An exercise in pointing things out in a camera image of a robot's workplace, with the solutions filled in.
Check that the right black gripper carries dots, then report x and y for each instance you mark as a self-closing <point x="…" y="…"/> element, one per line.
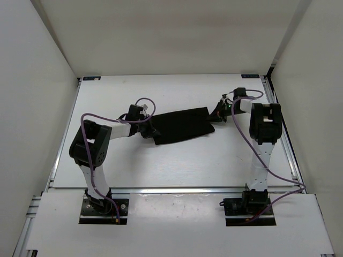
<point x="218" y="113"/>

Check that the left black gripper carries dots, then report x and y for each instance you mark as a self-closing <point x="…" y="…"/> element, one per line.
<point x="151" y="132"/>

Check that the black skirt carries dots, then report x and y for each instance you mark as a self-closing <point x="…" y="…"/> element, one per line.
<point x="181" y="125"/>

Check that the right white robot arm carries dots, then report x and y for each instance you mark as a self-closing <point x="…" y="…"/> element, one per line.
<point x="265" y="129"/>

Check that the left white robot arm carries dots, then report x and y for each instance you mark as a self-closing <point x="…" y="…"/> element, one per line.
<point x="89" y="151"/>

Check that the right blue corner label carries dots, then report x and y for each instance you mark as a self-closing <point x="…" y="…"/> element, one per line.
<point x="250" y="76"/>

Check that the blue corner label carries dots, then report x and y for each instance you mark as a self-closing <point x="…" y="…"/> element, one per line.
<point x="250" y="76"/>
<point x="91" y="78"/>

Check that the left blue corner label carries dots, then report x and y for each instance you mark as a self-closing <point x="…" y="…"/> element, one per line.
<point x="91" y="78"/>

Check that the white front board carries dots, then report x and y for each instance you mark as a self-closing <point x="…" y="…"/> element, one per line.
<point x="178" y="225"/>

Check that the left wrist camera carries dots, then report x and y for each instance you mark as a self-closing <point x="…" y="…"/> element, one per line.
<point x="136" y="112"/>

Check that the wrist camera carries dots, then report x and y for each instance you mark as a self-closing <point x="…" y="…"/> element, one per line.
<point x="237" y="93"/>
<point x="136" y="112"/>

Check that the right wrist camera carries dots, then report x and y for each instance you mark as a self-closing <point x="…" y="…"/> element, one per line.
<point x="237" y="93"/>

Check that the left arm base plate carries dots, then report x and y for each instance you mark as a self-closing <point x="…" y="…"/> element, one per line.
<point x="108" y="216"/>

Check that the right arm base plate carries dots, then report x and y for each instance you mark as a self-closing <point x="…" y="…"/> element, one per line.
<point x="251" y="209"/>

